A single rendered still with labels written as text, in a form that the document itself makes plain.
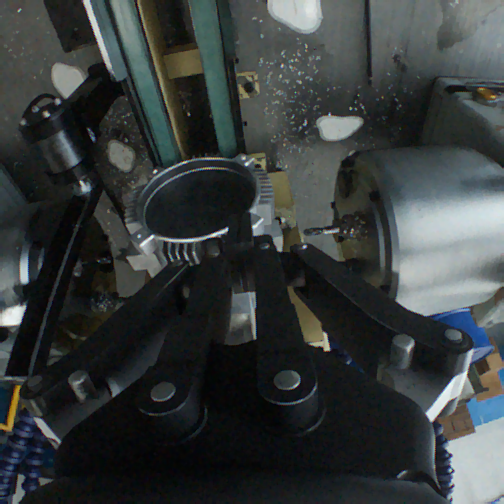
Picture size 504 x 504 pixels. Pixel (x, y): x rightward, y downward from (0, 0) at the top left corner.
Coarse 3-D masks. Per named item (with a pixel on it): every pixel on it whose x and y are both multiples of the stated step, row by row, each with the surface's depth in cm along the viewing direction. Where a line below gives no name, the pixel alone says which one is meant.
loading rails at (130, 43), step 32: (96, 0) 25; (128, 0) 27; (192, 0) 28; (224, 0) 27; (96, 32) 27; (128, 32) 29; (160, 32) 38; (224, 32) 30; (128, 64) 32; (160, 64) 37; (192, 64) 39; (224, 64) 34; (128, 96) 34; (160, 96) 36; (224, 96) 37; (256, 96) 47; (160, 128) 40; (224, 128) 41; (160, 160) 44; (256, 160) 56
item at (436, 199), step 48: (336, 192) 49; (384, 192) 31; (432, 192) 30; (480, 192) 30; (336, 240) 50; (384, 240) 32; (432, 240) 30; (480, 240) 30; (384, 288) 33; (432, 288) 32; (480, 288) 33
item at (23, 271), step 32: (0, 224) 35; (32, 224) 34; (96, 224) 50; (0, 256) 32; (32, 256) 33; (96, 256) 48; (0, 288) 31; (32, 288) 32; (96, 288) 47; (0, 320) 32; (64, 320) 37; (96, 320) 45; (0, 352) 36; (64, 352) 37
